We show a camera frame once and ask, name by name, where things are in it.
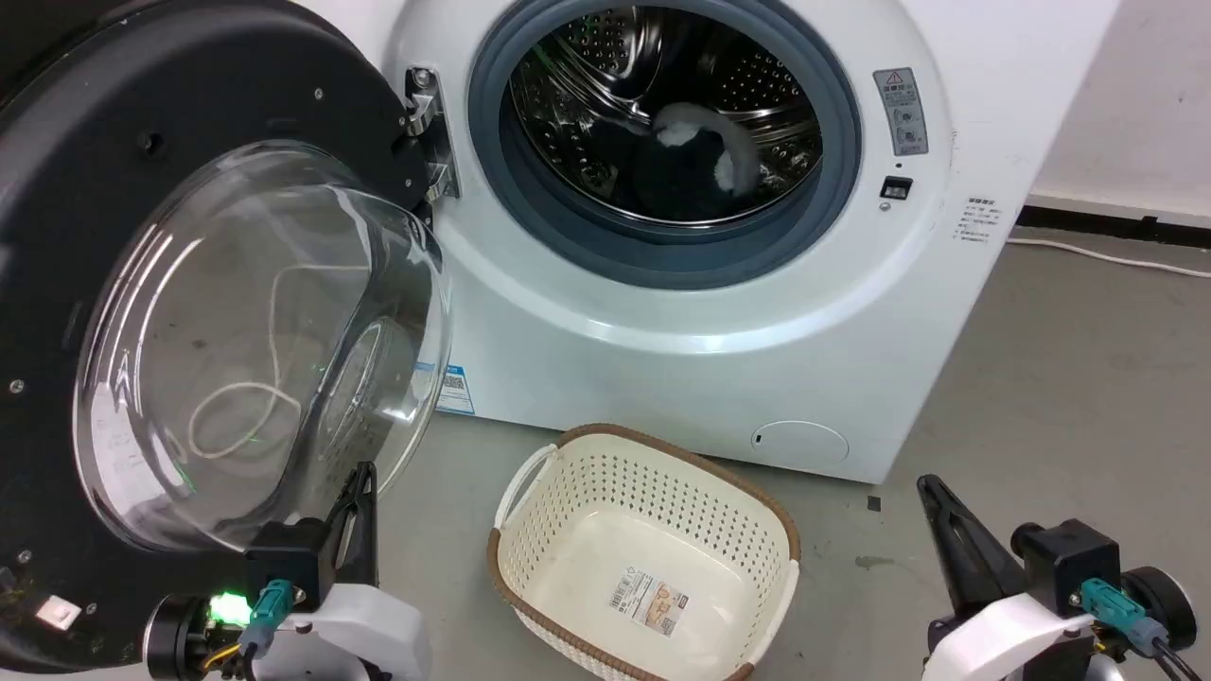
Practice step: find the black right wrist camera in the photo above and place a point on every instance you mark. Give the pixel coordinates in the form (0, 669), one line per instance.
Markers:
(1064, 563)

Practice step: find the perforated steel drum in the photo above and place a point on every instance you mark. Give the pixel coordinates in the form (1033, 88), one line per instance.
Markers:
(587, 95)

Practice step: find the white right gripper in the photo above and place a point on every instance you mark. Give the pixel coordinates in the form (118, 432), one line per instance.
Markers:
(1003, 638)

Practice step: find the black baseboard strip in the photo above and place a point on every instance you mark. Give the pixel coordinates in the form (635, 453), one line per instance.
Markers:
(1107, 227)

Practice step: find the grey warning sticker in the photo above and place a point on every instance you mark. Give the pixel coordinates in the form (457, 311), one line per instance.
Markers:
(901, 109)

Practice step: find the printed text label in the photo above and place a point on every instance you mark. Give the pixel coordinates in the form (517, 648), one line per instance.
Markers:
(978, 219)

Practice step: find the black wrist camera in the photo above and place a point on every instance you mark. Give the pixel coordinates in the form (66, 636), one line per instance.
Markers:
(1064, 563)
(289, 558)

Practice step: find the blue and white QR sticker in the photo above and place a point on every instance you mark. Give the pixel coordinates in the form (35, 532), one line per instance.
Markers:
(456, 390)

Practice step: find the chrome door hinge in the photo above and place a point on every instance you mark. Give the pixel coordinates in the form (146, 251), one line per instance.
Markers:
(428, 113)

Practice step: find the round filter cover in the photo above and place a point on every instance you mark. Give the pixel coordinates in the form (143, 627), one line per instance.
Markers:
(799, 443)

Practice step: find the cream laundry basket brown rim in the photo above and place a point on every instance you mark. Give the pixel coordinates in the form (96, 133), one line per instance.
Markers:
(605, 492)

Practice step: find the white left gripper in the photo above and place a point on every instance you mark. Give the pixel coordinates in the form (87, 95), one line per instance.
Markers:
(369, 634)

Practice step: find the white front-load washing machine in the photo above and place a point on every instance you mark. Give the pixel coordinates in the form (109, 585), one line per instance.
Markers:
(662, 378)

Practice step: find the black door latch socket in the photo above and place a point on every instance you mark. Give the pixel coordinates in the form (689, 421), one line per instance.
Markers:
(896, 187)

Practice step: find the paper product label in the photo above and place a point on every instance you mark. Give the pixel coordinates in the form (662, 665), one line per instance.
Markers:
(649, 601)

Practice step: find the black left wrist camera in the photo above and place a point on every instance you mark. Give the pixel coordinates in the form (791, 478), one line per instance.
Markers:
(289, 558)

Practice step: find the black washer door glass bowl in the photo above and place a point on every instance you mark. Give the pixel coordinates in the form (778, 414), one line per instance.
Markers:
(95, 104)

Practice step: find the black and white garment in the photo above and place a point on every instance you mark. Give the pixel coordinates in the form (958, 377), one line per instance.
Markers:
(681, 172)

